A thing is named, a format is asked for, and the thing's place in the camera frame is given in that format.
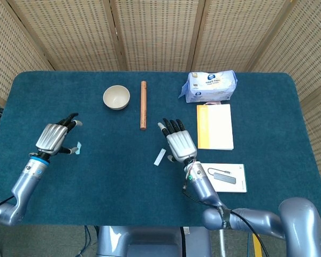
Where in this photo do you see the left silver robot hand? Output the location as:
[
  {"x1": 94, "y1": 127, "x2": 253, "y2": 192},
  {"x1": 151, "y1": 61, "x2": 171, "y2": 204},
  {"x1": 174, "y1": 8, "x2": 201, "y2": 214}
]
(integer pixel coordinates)
[{"x1": 35, "y1": 112, "x2": 83, "y2": 156}]

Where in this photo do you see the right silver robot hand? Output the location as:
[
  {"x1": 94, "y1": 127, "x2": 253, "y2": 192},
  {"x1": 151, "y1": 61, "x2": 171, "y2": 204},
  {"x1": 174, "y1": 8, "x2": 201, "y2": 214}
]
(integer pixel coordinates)
[{"x1": 157, "y1": 118, "x2": 198, "y2": 163}]

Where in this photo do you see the blue sticky note pad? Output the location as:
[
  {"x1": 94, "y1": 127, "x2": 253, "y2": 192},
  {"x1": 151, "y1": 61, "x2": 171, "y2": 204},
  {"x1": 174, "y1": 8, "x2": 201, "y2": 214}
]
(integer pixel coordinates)
[{"x1": 153, "y1": 148, "x2": 167, "y2": 167}]

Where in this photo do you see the yellow white booklet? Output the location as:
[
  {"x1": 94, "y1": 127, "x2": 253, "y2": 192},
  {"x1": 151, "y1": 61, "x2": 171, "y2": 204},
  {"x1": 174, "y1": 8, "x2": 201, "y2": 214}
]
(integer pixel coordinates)
[{"x1": 196, "y1": 103, "x2": 235, "y2": 151}]

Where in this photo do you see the wooden rolling pin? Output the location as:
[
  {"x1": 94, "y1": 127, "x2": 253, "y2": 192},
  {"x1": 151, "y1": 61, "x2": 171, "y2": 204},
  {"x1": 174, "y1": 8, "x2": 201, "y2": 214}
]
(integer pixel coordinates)
[{"x1": 140, "y1": 80, "x2": 148, "y2": 131}]

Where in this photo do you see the white usb hub box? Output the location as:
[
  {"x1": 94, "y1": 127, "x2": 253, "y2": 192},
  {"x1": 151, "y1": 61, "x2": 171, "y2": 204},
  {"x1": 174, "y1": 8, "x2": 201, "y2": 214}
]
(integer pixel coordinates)
[{"x1": 200, "y1": 163, "x2": 248, "y2": 193}]

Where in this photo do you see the blue white tissue pack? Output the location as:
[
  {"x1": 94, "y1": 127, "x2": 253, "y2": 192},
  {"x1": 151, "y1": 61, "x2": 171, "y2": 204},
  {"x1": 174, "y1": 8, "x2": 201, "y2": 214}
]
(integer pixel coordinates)
[{"x1": 178, "y1": 70, "x2": 239, "y2": 104}]

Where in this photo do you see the beige round bowl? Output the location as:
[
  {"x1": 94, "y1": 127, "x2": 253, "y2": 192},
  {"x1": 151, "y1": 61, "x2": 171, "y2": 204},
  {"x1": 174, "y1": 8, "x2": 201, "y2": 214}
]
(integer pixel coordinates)
[{"x1": 103, "y1": 85, "x2": 131, "y2": 110}]

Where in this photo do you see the teal table cloth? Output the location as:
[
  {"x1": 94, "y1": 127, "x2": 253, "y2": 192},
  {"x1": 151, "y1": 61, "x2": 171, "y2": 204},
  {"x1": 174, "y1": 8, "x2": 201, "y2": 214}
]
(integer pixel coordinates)
[{"x1": 0, "y1": 70, "x2": 321, "y2": 227}]

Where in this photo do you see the blue-grey robot torso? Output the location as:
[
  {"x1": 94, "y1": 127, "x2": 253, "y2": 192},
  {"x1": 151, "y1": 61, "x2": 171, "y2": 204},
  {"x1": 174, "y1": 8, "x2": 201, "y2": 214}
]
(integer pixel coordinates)
[{"x1": 96, "y1": 225, "x2": 212, "y2": 257}]

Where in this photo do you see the woven wooden folding screen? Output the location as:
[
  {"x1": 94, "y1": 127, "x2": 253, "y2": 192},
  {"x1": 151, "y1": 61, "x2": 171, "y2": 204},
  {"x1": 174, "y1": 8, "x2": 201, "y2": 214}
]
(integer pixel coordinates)
[{"x1": 0, "y1": 0, "x2": 321, "y2": 200}]

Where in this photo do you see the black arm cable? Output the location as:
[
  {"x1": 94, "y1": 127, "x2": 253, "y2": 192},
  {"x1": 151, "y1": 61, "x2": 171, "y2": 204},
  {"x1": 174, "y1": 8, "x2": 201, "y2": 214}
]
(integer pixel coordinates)
[{"x1": 181, "y1": 184, "x2": 268, "y2": 257}]

